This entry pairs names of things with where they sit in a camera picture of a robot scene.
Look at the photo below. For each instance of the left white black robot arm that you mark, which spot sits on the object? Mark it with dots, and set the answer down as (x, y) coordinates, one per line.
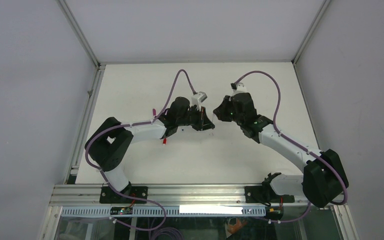
(109, 144)

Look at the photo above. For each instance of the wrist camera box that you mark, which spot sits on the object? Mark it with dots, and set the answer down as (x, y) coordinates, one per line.
(197, 99)
(238, 88)

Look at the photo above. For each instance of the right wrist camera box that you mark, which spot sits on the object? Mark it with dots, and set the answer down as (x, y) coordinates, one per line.
(238, 88)

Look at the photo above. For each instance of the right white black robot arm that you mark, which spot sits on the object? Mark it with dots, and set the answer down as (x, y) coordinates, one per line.
(323, 177)

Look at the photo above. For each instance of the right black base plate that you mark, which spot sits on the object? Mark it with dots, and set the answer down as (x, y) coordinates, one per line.
(261, 195)

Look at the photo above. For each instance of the aluminium mounting rail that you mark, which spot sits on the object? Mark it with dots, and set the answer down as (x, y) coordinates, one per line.
(72, 195)

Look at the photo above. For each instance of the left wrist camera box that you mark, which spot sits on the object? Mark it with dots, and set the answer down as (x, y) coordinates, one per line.
(197, 99)

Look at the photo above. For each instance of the orange object under table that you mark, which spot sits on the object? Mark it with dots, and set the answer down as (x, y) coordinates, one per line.
(235, 224)

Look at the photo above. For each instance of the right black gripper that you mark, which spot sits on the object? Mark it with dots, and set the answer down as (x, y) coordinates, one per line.
(220, 111)

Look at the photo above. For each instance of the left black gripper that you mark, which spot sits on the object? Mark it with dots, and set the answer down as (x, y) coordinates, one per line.
(202, 124)

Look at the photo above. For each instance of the white slotted cable duct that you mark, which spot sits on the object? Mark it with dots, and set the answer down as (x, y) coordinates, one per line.
(168, 211)

